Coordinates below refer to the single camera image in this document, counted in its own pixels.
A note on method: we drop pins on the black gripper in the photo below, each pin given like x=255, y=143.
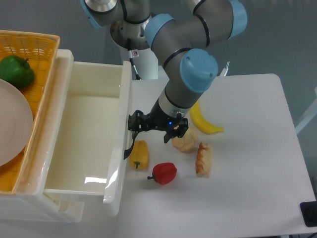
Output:
x=157, y=119

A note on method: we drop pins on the black top drawer handle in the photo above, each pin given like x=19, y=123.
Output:
x=127, y=152

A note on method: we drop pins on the white drawer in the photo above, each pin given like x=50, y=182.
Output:
x=88, y=158
x=65, y=208

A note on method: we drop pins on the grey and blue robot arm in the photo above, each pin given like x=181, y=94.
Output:
x=179, y=47

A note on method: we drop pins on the white plastic drawer cabinet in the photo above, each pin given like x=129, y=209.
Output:
x=29, y=202

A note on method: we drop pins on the round bread roll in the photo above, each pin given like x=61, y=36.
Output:
x=187, y=142

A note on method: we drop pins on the yellow bell pepper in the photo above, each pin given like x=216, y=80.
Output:
x=139, y=157

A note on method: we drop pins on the yellow banana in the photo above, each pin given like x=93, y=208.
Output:
x=201, y=123

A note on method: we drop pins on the red bell pepper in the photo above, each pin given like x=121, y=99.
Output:
x=163, y=173

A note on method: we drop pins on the yellow woven basket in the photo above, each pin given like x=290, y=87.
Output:
x=40, y=49

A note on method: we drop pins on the pink round plate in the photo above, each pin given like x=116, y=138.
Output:
x=16, y=122

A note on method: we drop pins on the green bell pepper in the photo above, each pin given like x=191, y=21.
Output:
x=16, y=71

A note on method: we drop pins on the black device at table edge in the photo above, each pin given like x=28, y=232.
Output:
x=309, y=213

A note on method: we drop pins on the white frame leg right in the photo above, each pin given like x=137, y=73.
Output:
x=306, y=117

